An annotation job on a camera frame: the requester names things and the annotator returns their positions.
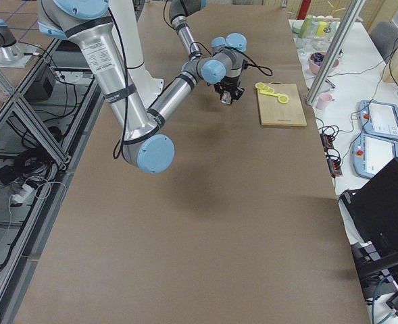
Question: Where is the pink bowl with cloths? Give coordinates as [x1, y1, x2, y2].
[308, 51, 339, 75]

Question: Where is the green plastic cup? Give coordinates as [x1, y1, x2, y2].
[291, 15, 314, 38]

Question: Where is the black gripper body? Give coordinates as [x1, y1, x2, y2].
[215, 78, 241, 98]

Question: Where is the wooden cutting board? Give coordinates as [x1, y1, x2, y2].
[256, 83, 307, 127]

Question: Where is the aluminium frame post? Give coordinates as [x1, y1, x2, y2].
[305, 0, 366, 106]

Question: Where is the yellow plastic spoon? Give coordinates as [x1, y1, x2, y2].
[259, 90, 287, 98]

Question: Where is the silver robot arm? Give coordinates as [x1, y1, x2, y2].
[169, 1, 247, 84]
[37, 1, 247, 173]

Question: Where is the near blue teach pendant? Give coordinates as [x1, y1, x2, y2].
[349, 133, 398, 179]

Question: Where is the pink plastic cup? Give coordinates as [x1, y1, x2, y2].
[316, 93, 334, 110]

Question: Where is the far blue teach pendant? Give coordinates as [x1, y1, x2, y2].
[358, 100, 398, 141]

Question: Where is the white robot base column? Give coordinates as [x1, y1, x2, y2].
[109, 0, 164, 108]

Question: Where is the grey office chair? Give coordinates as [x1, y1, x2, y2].
[369, 22, 398, 63]

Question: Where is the yellow capped bottle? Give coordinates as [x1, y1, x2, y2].
[316, 21, 328, 37]

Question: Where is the black monitor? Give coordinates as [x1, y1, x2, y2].
[339, 156, 398, 304]

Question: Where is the clear glass measuring cup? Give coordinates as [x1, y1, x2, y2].
[220, 91, 232, 105]

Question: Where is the blue teach pendant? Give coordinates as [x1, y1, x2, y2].
[358, 100, 398, 141]
[349, 133, 398, 179]

